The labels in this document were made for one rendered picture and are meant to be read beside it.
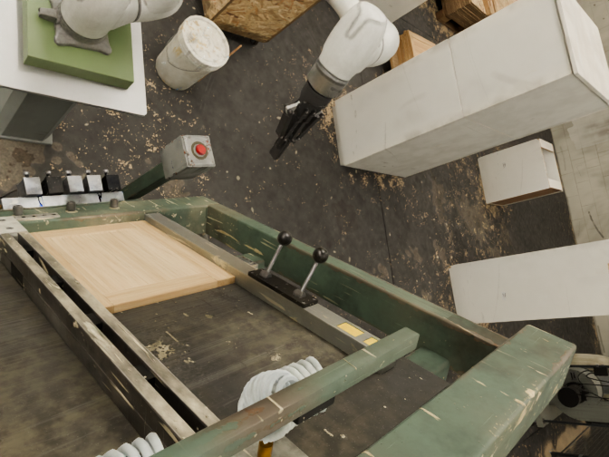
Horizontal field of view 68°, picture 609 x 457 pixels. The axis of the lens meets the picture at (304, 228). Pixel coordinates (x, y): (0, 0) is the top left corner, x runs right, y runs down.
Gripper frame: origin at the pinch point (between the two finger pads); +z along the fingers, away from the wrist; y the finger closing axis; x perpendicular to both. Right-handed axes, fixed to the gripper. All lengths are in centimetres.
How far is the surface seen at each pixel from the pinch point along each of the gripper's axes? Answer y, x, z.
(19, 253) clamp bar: -58, -5, 32
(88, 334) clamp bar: -57, -36, 10
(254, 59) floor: 130, 171, 78
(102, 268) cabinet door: -41, -10, 34
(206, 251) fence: -14.6, -11.8, 29.5
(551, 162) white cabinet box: 508, 65, 59
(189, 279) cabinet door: -25.6, -21.6, 25.3
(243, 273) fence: -14.1, -25.2, 20.0
